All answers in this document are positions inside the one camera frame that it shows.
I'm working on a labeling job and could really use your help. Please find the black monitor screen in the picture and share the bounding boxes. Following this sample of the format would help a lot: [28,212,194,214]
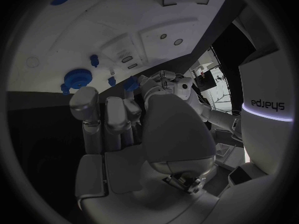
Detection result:
[194,68,217,93]

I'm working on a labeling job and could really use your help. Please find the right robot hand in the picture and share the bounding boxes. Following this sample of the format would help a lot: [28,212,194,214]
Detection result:
[69,87,221,224]

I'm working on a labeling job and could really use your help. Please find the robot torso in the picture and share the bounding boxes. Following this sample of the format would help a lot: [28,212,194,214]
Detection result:
[233,29,296,175]

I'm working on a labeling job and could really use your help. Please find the blue block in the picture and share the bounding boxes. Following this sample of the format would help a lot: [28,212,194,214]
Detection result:
[123,76,141,92]

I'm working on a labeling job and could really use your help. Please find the white task board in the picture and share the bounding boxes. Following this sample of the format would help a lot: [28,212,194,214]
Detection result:
[6,0,232,95]

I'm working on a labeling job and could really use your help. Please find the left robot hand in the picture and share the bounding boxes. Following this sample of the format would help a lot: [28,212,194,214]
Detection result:
[137,70,183,100]

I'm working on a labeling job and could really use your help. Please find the blue gear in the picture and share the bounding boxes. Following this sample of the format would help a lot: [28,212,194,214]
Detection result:
[63,69,92,90]

